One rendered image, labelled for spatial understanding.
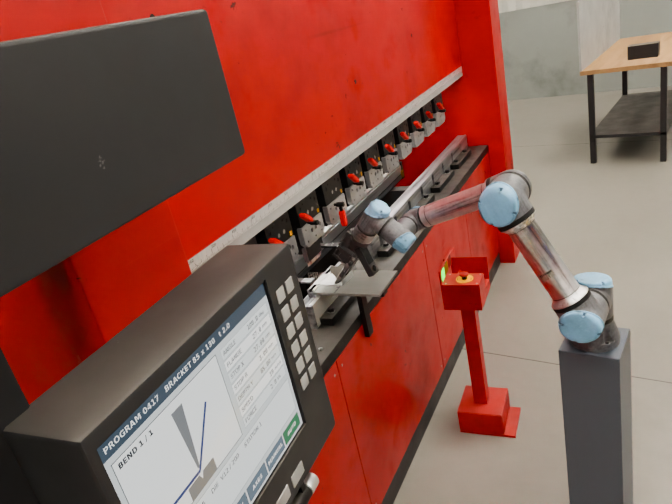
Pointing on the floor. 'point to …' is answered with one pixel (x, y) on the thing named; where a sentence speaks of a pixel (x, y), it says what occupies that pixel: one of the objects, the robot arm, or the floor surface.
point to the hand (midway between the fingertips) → (342, 278)
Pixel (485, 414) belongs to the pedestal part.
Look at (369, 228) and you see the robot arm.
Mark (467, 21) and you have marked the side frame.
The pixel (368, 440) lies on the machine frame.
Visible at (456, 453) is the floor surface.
